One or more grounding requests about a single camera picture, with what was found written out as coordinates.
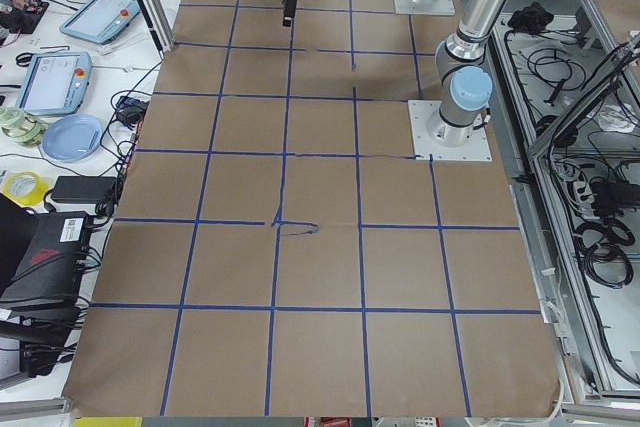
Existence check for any far teach pendant tablet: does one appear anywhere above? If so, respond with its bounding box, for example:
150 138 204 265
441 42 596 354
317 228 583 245
59 0 140 45

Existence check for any teach pendant tablet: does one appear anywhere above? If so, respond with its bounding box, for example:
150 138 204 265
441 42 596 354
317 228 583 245
59 0 140 45
17 52 92 116

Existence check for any near teach pendant tablet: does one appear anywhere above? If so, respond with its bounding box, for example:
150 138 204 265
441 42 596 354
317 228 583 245
17 52 92 116

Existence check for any blue plate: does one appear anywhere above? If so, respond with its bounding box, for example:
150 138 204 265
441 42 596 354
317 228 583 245
41 114 103 162

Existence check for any black laptop power brick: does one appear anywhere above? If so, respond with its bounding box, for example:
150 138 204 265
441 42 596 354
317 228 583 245
50 176 116 204

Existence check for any yellow tape roll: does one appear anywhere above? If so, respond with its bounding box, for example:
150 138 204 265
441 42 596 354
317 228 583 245
1 172 50 207

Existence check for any black computer box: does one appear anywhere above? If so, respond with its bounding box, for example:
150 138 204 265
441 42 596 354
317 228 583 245
1 196 93 312

